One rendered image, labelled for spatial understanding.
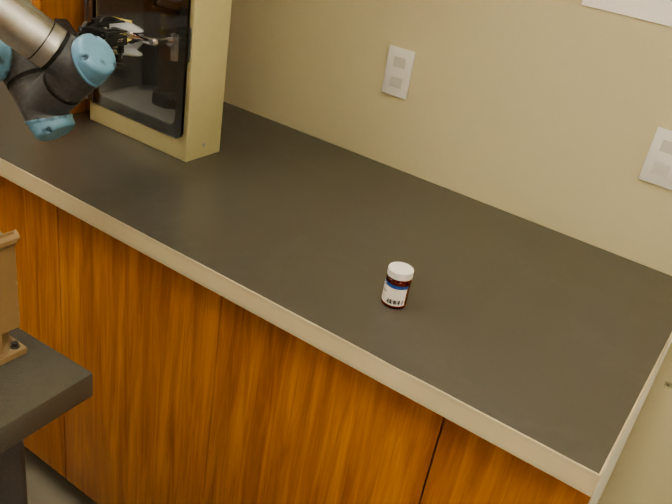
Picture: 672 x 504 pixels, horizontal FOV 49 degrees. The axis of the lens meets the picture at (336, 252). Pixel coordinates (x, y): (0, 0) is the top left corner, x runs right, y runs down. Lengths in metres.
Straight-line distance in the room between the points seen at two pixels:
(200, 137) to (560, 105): 0.79
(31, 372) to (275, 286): 0.42
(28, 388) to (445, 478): 0.63
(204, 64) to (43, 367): 0.82
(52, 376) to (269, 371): 0.43
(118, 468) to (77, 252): 0.54
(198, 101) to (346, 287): 0.60
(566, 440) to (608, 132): 0.77
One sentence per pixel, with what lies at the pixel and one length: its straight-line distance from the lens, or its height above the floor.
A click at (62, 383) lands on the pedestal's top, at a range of 1.03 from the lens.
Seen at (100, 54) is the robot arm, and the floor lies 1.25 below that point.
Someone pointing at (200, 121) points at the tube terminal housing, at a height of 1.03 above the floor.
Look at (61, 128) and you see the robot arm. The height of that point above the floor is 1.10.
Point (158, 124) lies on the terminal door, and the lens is 1.70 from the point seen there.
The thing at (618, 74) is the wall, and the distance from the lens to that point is 1.62.
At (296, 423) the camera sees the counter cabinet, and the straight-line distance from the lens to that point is 1.34.
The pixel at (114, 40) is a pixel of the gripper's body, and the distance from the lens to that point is 1.51.
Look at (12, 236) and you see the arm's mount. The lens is 0.99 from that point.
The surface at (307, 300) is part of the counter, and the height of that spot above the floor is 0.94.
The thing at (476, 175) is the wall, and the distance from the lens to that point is 1.77.
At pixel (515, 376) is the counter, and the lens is 1.17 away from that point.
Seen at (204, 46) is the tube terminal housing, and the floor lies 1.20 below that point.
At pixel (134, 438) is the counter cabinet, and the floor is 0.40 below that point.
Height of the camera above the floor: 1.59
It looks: 28 degrees down
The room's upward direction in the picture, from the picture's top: 10 degrees clockwise
